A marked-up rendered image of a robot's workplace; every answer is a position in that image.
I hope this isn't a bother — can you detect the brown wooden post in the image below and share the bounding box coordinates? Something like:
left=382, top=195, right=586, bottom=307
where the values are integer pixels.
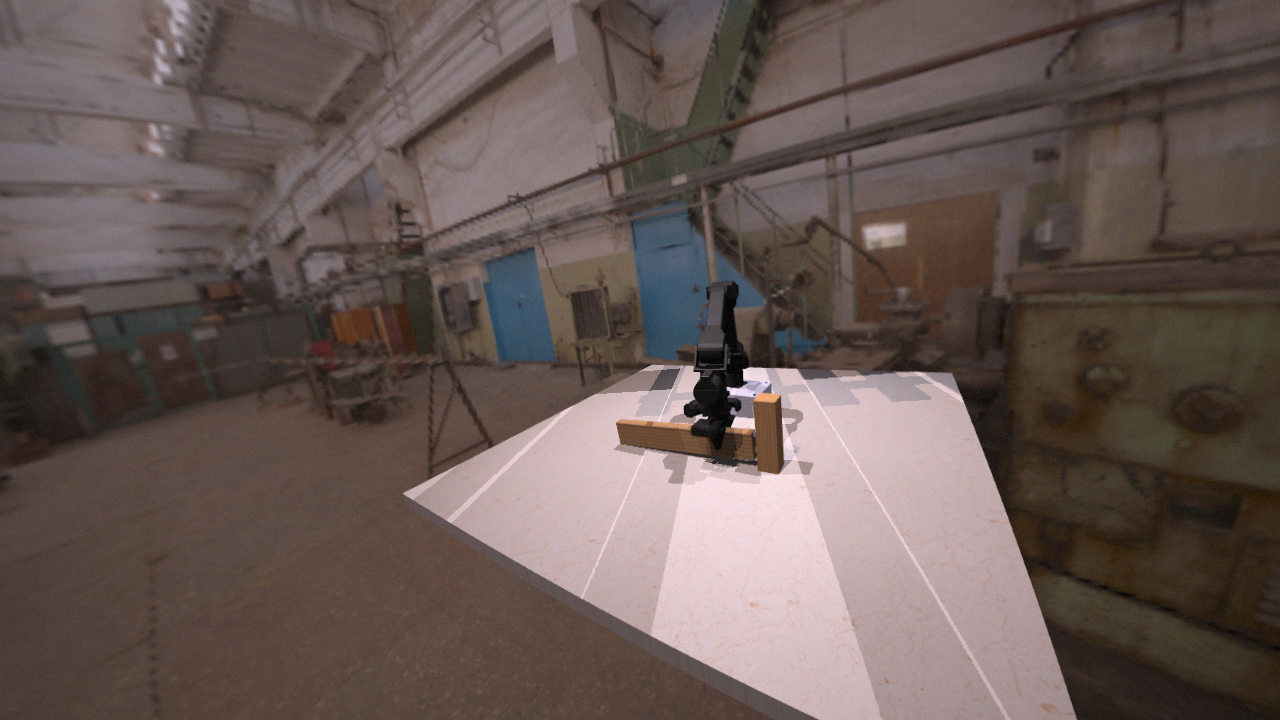
left=753, top=393, right=785, bottom=475

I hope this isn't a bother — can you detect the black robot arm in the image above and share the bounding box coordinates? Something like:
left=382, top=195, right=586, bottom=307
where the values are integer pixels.
left=684, top=281, right=749, bottom=418

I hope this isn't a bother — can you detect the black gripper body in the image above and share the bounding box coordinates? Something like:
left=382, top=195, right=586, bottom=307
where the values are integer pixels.
left=691, top=389, right=741, bottom=438

